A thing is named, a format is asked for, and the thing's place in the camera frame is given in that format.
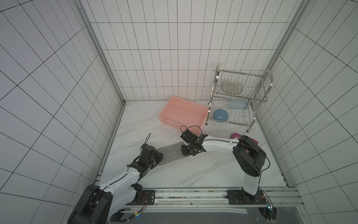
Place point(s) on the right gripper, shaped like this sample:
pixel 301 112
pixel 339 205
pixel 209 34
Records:
pixel 190 148

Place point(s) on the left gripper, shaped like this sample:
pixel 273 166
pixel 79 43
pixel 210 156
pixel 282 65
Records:
pixel 158 157

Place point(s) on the grey striped dishcloth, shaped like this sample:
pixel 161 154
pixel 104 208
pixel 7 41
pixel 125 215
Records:
pixel 171 153

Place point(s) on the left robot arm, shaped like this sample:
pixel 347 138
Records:
pixel 99 202

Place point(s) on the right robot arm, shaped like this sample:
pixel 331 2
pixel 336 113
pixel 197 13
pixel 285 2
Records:
pixel 248 154

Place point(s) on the pink plastic basket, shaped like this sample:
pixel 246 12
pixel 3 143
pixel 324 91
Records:
pixel 179 113

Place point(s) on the blue bowl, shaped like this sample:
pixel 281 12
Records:
pixel 220 115

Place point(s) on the purple candy bag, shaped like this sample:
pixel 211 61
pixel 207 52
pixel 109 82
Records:
pixel 237 136

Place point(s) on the clear blue plastic cup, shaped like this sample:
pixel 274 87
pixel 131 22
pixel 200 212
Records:
pixel 236 104

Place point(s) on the steel dish rack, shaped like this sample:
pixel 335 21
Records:
pixel 255 91

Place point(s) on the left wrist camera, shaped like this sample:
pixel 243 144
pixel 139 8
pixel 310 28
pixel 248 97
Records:
pixel 143 146

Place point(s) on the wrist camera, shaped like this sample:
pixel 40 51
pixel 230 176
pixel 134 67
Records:
pixel 143 146
pixel 188 137

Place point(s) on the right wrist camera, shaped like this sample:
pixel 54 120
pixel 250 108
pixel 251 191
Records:
pixel 188 137

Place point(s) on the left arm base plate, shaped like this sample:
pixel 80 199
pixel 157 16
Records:
pixel 144 197

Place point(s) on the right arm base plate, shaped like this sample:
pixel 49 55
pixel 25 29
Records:
pixel 237 196

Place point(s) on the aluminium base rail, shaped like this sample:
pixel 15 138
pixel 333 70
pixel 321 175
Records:
pixel 200 199

